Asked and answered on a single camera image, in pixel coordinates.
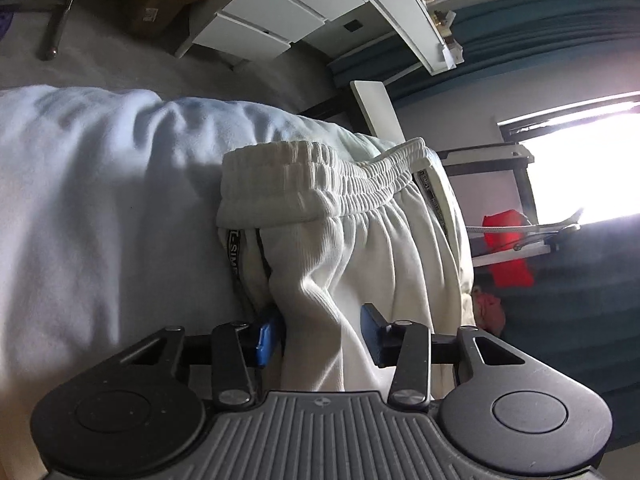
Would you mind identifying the pile of clothes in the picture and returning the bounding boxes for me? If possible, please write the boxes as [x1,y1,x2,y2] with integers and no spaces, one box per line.
[470,285,507,336]

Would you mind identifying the pink white bed blanket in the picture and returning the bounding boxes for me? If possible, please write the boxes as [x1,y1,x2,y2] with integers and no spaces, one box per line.
[0,85,401,463]

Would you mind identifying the garment steamer stand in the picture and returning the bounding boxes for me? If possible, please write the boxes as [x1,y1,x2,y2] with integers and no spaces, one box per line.
[467,207,584,254]

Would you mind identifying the white dressing table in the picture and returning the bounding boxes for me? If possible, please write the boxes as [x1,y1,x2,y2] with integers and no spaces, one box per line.
[175,0,466,78]

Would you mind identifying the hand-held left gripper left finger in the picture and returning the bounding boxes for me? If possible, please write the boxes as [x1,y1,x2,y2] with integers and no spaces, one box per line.
[117,309,279,408]

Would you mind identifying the wide dark blue curtain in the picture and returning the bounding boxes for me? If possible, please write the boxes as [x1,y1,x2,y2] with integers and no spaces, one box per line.
[470,217,640,456]

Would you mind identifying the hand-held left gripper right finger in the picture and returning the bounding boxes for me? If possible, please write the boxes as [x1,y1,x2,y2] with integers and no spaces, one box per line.
[361,303,527,407]

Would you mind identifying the window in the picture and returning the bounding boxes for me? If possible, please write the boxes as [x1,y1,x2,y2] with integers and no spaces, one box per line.
[495,92,640,224]

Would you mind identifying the row of cosmetic bottles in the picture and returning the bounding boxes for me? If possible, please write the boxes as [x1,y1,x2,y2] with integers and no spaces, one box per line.
[395,0,464,57]

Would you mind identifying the metal pole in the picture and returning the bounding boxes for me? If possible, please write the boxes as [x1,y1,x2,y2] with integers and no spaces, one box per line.
[40,0,94,61]

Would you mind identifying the red bag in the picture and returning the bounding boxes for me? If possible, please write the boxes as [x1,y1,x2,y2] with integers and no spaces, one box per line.
[482,208,535,289]

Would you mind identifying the folded ironing board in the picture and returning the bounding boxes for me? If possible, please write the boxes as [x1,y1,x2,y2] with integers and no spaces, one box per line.
[299,80,406,149]

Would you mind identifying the narrow dark blue curtain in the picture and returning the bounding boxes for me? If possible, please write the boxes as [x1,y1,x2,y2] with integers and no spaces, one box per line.
[327,0,640,107]

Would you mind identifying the white pants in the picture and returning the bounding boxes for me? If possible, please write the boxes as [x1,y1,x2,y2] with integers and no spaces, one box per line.
[216,137,476,402]

